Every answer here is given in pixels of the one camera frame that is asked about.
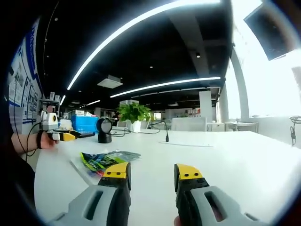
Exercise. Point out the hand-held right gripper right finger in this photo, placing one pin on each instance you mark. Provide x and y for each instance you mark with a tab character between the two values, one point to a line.
202	202

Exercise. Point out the clear plastic sheet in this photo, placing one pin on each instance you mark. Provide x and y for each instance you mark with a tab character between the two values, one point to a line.
82	170

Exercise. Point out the blue white wall poster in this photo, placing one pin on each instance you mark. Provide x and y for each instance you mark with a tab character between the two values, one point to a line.
23	94

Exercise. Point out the person's right hand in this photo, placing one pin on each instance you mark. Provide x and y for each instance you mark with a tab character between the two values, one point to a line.
176	221

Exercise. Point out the green sheet goods packet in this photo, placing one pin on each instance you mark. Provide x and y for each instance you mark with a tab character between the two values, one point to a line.
110	159

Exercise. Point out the black flat device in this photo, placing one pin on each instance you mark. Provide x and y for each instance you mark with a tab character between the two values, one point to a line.
87	134

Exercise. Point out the straight ceiling light strip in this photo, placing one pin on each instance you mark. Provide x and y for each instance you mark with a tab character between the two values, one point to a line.
164	86

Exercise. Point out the person's left hand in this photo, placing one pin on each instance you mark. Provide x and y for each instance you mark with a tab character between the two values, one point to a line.
47	142

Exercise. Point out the hanging dark monitor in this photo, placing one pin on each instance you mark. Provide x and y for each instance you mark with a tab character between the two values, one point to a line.
270	30

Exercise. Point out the blue plastic crate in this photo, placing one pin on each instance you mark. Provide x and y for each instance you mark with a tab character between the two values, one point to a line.
84	123

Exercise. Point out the green potted plant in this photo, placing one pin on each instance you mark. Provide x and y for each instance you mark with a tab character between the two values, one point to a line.
134	114

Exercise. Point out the white table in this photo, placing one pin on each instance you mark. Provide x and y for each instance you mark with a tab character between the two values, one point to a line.
211	169

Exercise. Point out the black round desk device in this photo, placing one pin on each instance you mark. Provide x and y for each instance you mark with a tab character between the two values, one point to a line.
105	129

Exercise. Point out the ceiling air conditioner unit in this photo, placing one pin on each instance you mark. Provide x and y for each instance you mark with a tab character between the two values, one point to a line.
110	81

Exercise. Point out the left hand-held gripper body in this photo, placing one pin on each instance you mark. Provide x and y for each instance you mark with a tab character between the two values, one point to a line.
50	121

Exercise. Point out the person's dark clothing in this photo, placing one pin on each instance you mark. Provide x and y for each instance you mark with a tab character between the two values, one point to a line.
16	179

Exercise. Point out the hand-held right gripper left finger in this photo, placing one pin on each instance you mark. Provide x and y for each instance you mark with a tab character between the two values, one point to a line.
101	200

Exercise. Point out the long curved ceiling light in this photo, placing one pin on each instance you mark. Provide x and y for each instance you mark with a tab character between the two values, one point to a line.
131	30

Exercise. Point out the white chair back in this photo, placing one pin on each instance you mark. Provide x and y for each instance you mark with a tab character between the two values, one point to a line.
189	124

